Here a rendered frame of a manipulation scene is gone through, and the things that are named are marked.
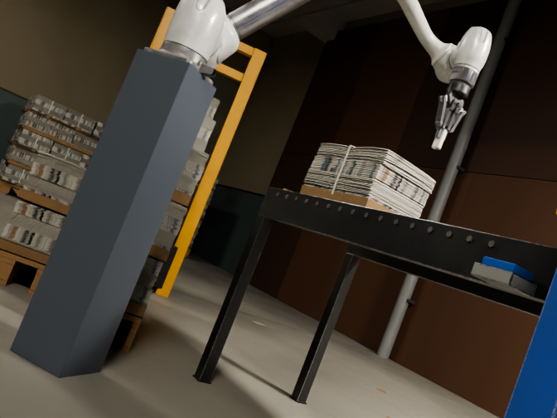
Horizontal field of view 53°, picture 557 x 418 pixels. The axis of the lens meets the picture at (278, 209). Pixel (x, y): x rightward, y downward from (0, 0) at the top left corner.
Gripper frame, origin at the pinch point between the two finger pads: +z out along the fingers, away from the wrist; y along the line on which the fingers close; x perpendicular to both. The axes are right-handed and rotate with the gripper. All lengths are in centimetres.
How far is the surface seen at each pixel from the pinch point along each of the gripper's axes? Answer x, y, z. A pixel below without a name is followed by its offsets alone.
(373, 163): -11.8, 13.4, 15.9
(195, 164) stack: -67, 51, 37
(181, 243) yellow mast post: -219, -27, 75
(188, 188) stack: -67, 50, 46
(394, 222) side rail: 17.9, 22.6, 35.9
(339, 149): -32.7, 13.8, 12.0
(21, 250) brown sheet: -123, 86, 97
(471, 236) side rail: 44, 22, 35
